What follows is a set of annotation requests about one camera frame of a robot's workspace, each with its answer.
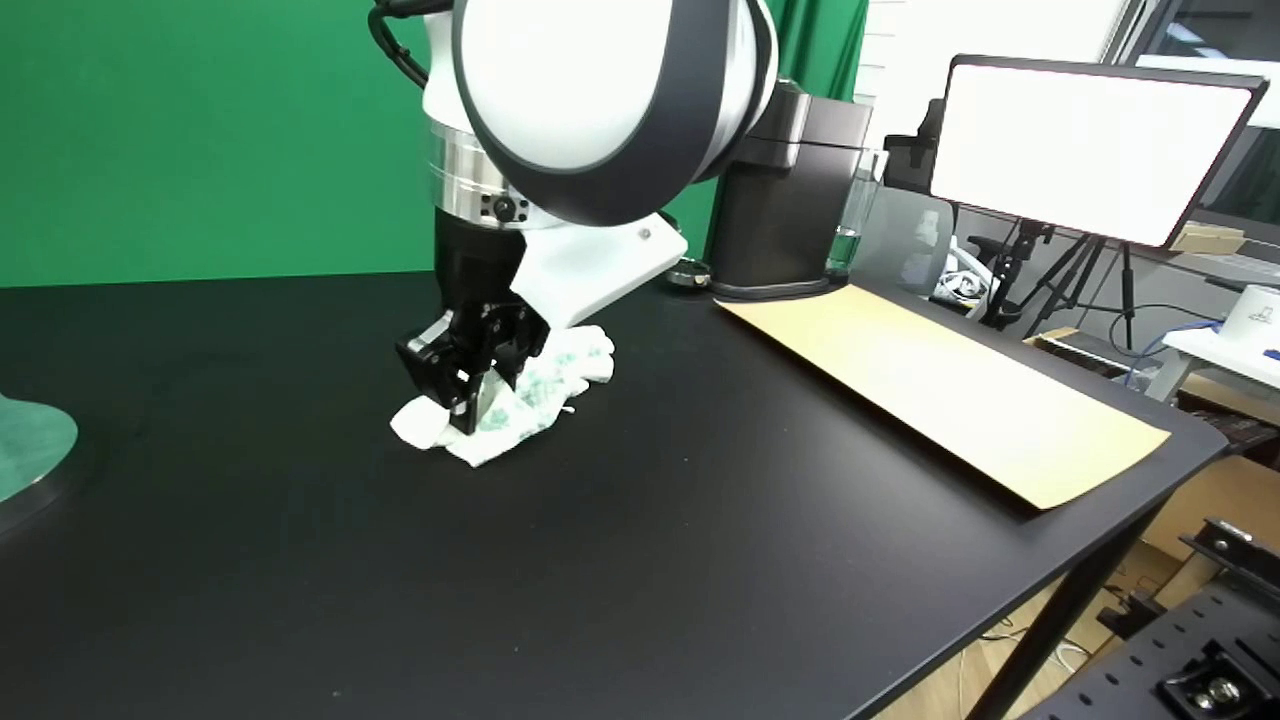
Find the white cloth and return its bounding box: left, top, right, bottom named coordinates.
left=386, top=322, right=620, bottom=473

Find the white side table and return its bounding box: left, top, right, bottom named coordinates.
left=1161, top=278, right=1280, bottom=395

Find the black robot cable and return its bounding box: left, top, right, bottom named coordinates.
left=367, top=0, right=440, bottom=91

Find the tan cardboard sheet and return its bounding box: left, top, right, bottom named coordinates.
left=711, top=278, right=1174, bottom=517

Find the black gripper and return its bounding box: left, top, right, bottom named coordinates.
left=396, top=204, right=549, bottom=439

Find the large black pedestal stand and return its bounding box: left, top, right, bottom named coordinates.
left=700, top=79, right=874, bottom=304

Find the black tripod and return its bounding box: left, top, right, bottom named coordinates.
left=1017, top=216, right=1139, bottom=351

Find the black bracket with bolt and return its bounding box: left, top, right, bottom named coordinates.
left=1156, top=635, right=1266, bottom=720

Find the green fabric backdrop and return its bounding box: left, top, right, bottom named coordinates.
left=0, top=0, right=870, bottom=293

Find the green round object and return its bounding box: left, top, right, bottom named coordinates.
left=0, top=395, right=78, bottom=508

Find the black perforated cart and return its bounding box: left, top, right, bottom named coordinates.
left=1021, top=517, right=1280, bottom=720

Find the white LED light panel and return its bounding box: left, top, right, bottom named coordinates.
left=929, top=52, right=1271, bottom=256

